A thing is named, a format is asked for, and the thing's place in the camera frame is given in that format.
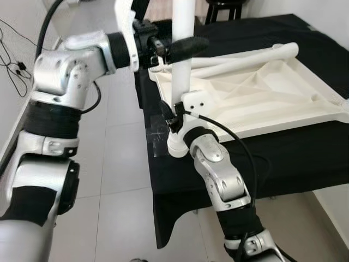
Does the black power adapter with cable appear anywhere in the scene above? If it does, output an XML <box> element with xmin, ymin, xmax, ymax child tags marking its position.
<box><xmin>0</xmin><ymin>33</ymin><xmax>34</xmax><ymax>98</ymax></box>

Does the white plastic table top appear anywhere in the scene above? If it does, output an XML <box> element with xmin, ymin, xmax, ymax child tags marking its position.
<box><xmin>148</xmin><ymin>55</ymin><xmax>349</xmax><ymax>159</ymax></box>

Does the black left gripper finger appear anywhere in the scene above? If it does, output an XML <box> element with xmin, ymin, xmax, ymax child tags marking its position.
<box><xmin>166</xmin><ymin>37</ymin><xmax>210</xmax><ymax>63</ymax></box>

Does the long black wall cable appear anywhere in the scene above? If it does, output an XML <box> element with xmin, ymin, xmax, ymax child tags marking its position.
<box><xmin>0</xmin><ymin>18</ymin><xmax>41</xmax><ymax>47</ymax></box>

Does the black tablecloth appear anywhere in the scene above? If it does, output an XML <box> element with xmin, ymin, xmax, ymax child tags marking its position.
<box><xmin>134</xmin><ymin>14</ymin><xmax>349</xmax><ymax>249</ymax></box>

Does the black round stool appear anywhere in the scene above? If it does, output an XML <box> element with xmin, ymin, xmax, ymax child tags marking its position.
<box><xmin>204</xmin><ymin>0</ymin><xmax>244</xmax><ymax>22</ymax></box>

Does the beige towel table cover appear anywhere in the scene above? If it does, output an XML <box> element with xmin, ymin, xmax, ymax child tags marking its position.
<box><xmin>145</xmin><ymin>0</ymin><xmax>210</xmax><ymax>22</ymax></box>

